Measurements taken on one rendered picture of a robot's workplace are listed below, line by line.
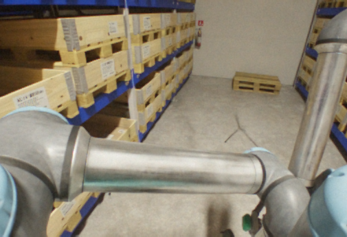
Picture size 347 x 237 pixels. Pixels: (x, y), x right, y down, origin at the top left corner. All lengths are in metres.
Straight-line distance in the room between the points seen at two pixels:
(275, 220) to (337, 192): 0.32
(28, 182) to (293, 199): 0.53
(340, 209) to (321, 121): 0.47
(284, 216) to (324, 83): 0.39
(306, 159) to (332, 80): 0.25
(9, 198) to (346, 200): 0.34
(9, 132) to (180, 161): 0.31
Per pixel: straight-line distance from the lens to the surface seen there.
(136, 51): 2.47
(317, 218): 0.28
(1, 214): 0.26
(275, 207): 0.56
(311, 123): 0.70
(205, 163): 0.45
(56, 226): 1.83
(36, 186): 0.33
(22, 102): 1.34
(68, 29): 1.58
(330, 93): 0.70
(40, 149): 0.37
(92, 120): 2.97
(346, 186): 0.27
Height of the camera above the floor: 1.89
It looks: 30 degrees down
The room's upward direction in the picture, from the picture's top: straight up
